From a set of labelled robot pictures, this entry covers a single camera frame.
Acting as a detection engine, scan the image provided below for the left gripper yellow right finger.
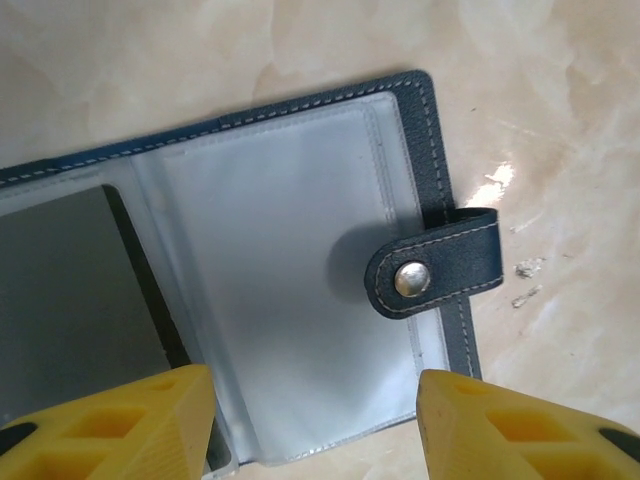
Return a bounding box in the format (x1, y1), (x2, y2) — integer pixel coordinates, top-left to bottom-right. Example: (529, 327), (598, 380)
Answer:
(417, 368), (640, 480)

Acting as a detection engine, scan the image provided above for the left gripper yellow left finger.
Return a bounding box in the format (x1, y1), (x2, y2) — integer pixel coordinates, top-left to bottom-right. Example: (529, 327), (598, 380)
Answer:
(0, 363), (216, 480)

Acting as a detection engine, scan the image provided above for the dark grey card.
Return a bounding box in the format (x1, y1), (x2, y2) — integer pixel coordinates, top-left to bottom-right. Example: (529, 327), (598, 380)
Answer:
(0, 183), (196, 436)

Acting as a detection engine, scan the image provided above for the blue leather card holder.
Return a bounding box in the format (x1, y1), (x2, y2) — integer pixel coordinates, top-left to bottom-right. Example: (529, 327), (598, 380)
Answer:
(0, 68), (503, 480)

